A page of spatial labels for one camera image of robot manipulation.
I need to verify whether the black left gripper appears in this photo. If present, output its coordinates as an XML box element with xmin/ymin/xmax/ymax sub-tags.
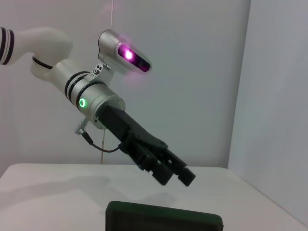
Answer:
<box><xmin>97</xmin><ymin>105</ymin><xmax>197</xmax><ymax>187</ymax></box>

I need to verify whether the green glasses case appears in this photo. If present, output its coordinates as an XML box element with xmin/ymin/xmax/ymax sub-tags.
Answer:
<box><xmin>105</xmin><ymin>201</ymin><xmax>225</xmax><ymax>231</ymax></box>

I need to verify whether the left gripper cable with plugs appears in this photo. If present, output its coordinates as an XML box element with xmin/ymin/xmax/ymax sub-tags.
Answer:
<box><xmin>73</xmin><ymin>119</ymin><xmax>122</xmax><ymax>154</ymax></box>

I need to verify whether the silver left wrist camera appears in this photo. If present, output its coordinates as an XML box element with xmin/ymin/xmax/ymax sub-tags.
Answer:
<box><xmin>89</xmin><ymin>29</ymin><xmax>153</xmax><ymax>85</ymax></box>

